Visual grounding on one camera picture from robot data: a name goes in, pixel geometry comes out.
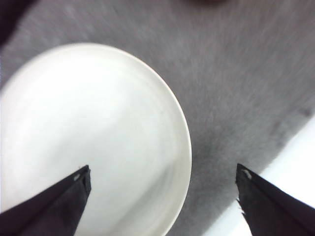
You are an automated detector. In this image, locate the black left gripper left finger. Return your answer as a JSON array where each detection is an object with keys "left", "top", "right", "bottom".
[{"left": 0, "top": 165, "right": 92, "bottom": 236}]

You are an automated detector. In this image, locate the white plate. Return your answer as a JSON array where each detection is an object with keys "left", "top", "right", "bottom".
[{"left": 0, "top": 43, "right": 192, "bottom": 236}]

